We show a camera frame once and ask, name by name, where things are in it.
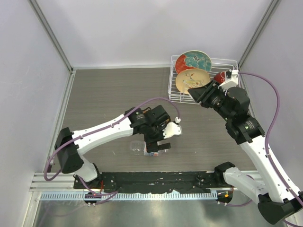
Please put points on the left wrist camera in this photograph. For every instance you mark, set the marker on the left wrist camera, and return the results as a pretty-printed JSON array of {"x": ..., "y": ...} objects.
[{"x": 174, "y": 130}]

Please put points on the red and teal plate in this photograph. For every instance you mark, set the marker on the red and teal plate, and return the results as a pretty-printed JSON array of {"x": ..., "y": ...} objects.
[{"x": 193, "y": 60}]

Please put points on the cream floral plate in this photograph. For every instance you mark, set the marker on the cream floral plate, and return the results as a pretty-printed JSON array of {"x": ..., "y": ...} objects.
[{"x": 191, "y": 78}]

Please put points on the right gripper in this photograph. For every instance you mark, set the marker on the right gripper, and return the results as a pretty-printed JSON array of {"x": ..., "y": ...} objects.
[{"x": 200, "y": 93}]

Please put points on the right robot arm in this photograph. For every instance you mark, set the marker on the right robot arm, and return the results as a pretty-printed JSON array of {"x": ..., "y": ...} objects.
[{"x": 277, "y": 197}]

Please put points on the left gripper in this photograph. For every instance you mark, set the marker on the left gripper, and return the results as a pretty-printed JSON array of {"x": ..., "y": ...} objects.
[{"x": 152, "y": 144}]

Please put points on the red bowl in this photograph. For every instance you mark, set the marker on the red bowl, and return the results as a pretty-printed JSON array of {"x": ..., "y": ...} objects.
[{"x": 220, "y": 77}]

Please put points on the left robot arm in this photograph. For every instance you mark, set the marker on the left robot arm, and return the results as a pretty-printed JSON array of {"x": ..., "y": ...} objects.
[{"x": 154, "y": 124}]

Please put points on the white wire dish rack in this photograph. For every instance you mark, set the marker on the white wire dish rack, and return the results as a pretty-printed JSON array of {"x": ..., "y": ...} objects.
[{"x": 218, "y": 65}]

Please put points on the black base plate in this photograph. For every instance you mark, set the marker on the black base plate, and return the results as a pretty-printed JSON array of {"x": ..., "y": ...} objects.
[{"x": 158, "y": 182}]

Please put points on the aluminium frame rail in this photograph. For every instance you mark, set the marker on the aluminium frame rail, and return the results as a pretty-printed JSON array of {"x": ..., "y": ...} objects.
[{"x": 61, "y": 182}]

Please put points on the white slotted cable duct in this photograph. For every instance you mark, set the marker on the white slotted cable duct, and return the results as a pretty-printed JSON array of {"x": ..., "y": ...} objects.
[{"x": 85, "y": 195}]

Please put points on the clear plastic water bottle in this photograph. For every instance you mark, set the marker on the clear plastic water bottle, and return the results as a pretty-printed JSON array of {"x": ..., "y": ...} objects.
[{"x": 138, "y": 147}]

